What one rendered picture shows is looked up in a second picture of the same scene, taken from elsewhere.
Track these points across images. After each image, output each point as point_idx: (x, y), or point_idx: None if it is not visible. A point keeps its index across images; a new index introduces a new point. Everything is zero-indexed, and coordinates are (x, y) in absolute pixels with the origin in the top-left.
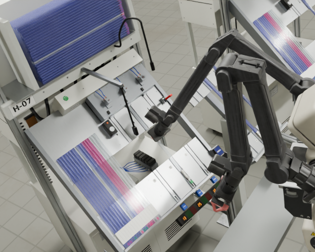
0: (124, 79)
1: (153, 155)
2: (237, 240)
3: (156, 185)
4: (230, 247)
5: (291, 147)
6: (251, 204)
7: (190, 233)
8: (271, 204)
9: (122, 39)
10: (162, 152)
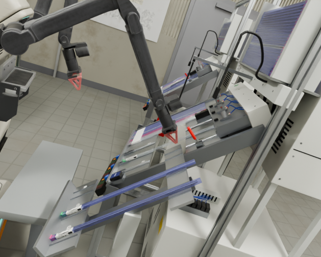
0: (235, 109)
1: (197, 222)
2: (66, 159)
3: (145, 144)
4: (69, 155)
5: (26, 85)
6: (63, 185)
7: None
8: (41, 186)
9: (264, 75)
10: (192, 227)
